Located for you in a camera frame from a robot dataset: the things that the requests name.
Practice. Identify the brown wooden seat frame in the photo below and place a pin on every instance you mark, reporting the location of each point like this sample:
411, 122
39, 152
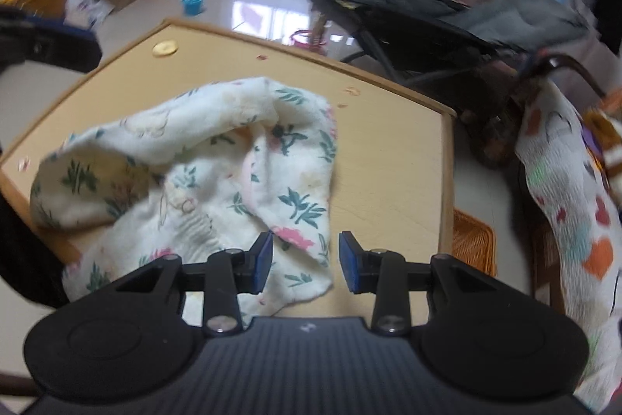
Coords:
17, 386

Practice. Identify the black hanging garment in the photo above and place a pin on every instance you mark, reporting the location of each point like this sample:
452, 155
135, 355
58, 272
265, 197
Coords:
610, 11

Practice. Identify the glass jar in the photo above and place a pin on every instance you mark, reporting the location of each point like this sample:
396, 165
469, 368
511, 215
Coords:
491, 138

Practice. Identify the blue toy cup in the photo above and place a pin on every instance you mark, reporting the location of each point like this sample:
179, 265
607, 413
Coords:
193, 5

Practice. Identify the heart patterned quilt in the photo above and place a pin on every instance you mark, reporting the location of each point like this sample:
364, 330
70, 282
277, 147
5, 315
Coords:
573, 211

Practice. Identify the dark wooden armchair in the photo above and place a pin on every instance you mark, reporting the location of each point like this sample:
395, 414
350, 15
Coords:
568, 64

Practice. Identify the white blue plastic bag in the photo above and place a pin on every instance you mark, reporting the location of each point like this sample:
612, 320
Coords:
90, 11

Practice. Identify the orange wicker basket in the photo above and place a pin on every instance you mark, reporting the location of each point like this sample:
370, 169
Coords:
474, 242

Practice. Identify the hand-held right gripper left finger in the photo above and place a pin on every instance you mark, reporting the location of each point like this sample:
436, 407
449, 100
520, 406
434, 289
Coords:
265, 259

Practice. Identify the yellow round disc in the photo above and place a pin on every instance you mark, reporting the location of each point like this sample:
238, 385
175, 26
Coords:
165, 49

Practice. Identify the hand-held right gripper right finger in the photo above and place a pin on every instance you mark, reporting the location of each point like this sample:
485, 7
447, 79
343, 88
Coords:
349, 262

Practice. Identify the floral baby shirt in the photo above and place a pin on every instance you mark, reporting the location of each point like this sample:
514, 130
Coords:
194, 181

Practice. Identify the grey folding recliner chair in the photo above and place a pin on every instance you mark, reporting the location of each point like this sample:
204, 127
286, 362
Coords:
413, 31

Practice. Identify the orange round sticker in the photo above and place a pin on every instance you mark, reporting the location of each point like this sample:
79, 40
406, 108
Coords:
352, 91

